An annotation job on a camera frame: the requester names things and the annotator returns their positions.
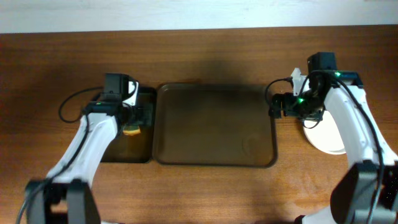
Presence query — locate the yellow sponge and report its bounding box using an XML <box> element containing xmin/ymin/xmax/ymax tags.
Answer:
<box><xmin>123</xmin><ymin>125</ymin><xmax>141</xmax><ymax>136</ymax></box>

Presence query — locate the cream plate with ketchup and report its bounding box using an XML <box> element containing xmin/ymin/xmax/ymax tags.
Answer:
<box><xmin>303</xmin><ymin>111</ymin><xmax>346</xmax><ymax>155</ymax></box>

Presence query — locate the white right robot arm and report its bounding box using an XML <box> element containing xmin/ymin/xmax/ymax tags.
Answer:
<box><xmin>295</xmin><ymin>85</ymin><xmax>397</xmax><ymax>223</ymax></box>

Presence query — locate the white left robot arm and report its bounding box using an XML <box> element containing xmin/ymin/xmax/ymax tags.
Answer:
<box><xmin>17</xmin><ymin>101</ymin><xmax>155</xmax><ymax>223</ymax></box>

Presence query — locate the small black tray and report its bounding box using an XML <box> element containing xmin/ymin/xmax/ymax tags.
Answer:
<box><xmin>101</xmin><ymin>86</ymin><xmax>157</xmax><ymax>163</ymax></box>

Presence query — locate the large brown serving tray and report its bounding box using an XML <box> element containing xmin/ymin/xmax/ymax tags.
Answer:
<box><xmin>152</xmin><ymin>83</ymin><xmax>278</xmax><ymax>168</ymax></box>

